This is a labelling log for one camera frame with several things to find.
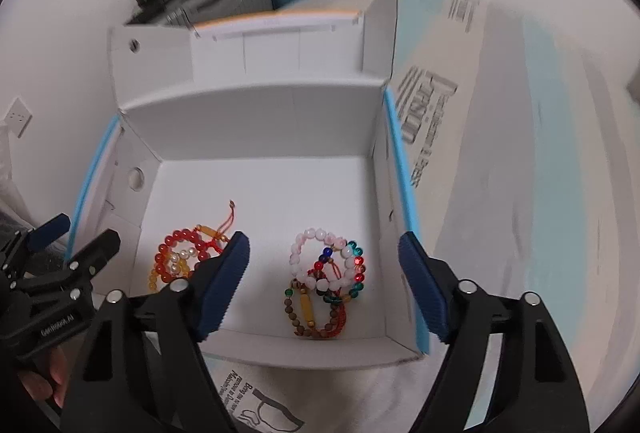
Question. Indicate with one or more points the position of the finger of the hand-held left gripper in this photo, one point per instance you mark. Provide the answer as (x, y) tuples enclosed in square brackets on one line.
[(47, 230), (95, 253)]

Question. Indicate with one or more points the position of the white wall socket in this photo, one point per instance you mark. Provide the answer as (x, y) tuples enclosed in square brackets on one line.
[(17, 115)]

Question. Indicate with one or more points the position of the person's left hand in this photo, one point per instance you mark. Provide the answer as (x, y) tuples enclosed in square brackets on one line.
[(40, 385)]

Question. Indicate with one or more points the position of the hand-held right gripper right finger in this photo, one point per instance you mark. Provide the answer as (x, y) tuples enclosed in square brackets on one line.
[(425, 288)]

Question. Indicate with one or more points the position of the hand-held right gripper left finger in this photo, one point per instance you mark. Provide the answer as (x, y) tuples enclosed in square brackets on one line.
[(225, 283)]

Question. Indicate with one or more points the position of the white cardboard box blue trim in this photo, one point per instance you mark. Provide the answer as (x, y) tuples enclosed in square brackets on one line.
[(260, 183)]

